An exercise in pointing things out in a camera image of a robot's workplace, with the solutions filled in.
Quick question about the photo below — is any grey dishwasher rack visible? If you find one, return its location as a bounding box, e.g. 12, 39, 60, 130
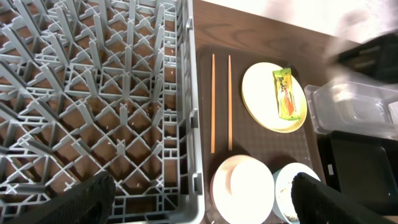
1, 0, 205, 223

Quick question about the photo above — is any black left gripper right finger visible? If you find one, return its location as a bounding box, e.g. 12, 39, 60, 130
291, 172, 393, 224

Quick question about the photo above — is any black waste tray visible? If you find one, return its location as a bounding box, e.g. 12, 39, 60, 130
317, 131, 397, 216

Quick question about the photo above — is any white pink bowl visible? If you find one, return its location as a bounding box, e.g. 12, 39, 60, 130
210, 155, 275, 224

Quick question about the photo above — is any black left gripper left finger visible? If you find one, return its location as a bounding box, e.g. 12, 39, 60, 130
8, 171, 116, 224

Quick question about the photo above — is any yellow plate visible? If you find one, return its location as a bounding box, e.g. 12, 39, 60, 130
241, 62, 307, 133

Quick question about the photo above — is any clear plastic bin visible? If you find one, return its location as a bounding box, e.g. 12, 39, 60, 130
304, 77, 397, 140

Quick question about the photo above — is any light blue bowl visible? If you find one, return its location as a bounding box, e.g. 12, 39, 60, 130
272, 162, 320, 224

